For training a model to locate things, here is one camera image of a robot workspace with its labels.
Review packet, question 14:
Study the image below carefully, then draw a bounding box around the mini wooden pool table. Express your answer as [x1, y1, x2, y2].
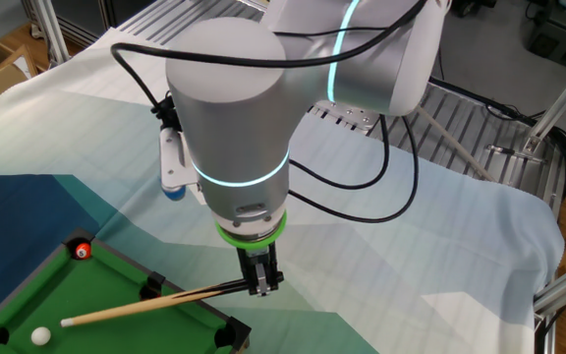
[0, 226, 254, 354]

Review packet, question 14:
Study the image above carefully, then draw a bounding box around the blue green white tablecloth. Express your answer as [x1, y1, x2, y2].
[0, 27, 566, 354]

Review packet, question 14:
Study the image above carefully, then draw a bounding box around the black camera cable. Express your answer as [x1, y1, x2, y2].
[109, 0, 429, 130]

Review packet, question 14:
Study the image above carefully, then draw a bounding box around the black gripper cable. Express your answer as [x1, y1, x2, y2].
[287, 113, 391, 191]
[286, 113, 421, 225]

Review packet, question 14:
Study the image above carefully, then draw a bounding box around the green flange adapter ring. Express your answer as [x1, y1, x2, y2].
[214, 209, 288, 243]

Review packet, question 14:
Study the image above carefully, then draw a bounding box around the grey equipment box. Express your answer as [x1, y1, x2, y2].
[527, 0, 566, 70]

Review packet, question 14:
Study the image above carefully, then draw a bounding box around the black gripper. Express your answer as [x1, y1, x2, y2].
[236, 241, 285, 298]

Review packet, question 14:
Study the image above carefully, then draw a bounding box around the beige tube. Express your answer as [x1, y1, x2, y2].
[414, 104, 498, 183]

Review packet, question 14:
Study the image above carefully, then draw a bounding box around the wooden pool cue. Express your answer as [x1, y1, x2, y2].
[59, 278, 255, 329]

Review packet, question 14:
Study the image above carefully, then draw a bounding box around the black cabinet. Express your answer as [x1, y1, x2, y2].
[20, 0, 159, 48]

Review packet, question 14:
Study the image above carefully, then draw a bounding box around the metal robot mount plate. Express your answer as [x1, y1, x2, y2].
[307, 100, 381, 133]

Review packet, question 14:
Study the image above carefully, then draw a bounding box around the white cue ball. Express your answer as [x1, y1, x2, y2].
[30, 326, 52, 347]

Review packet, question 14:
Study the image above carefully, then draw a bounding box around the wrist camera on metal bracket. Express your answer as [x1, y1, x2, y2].
[158, 125, 201, 203]

